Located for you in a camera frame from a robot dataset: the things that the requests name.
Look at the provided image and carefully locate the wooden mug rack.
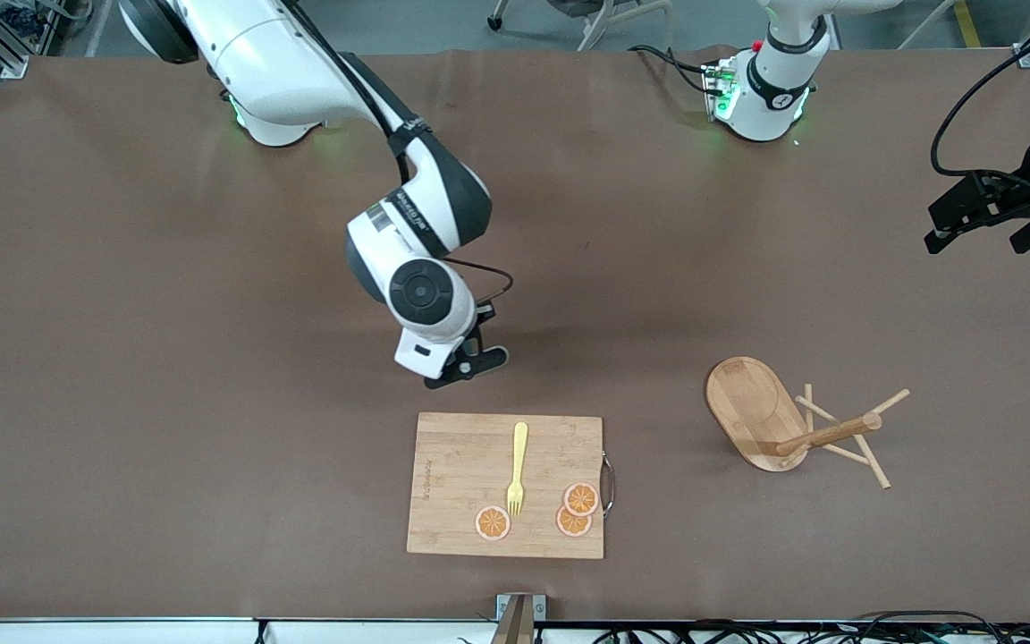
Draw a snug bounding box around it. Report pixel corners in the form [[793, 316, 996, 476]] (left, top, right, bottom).
[[705, 356, 912, 490]]

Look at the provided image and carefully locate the yellow plastic fork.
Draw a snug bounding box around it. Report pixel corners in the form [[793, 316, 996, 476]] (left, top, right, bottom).
[[506, 421, 530, 518]]

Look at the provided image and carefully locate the bamboo cutting board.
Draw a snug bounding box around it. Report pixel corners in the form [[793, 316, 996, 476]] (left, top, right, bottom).
[[406, 411, 605, 561]]

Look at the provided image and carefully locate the office chair base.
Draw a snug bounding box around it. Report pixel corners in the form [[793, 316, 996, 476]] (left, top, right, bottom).
[[486, 0, 677, 52]]

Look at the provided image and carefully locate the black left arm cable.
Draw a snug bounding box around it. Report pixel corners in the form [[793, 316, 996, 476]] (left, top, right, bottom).
[[930, 7, 1030, 180]]

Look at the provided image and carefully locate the metal table edge bracket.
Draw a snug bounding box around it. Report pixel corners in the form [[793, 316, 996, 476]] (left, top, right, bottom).
[[490, 593, 547, 644]]

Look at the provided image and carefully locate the black cable bundle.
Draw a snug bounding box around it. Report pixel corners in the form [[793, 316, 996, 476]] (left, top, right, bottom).
[[591, 611, 1030, 644]]

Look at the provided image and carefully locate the white table edge rail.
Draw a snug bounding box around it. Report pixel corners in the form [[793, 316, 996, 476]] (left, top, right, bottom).
[[0, 617, 1030, 644]]

